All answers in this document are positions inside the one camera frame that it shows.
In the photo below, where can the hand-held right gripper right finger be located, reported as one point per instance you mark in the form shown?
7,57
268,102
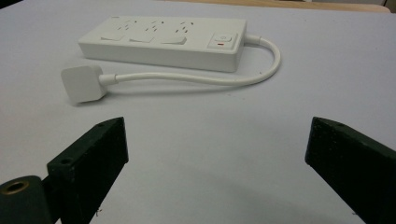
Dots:
355,168

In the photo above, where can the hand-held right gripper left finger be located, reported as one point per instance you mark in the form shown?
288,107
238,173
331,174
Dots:
90,161

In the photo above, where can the white power plug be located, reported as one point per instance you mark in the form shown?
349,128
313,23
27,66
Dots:
81,83

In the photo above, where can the white power strip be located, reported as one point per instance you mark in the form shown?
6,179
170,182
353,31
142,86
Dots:
168,43

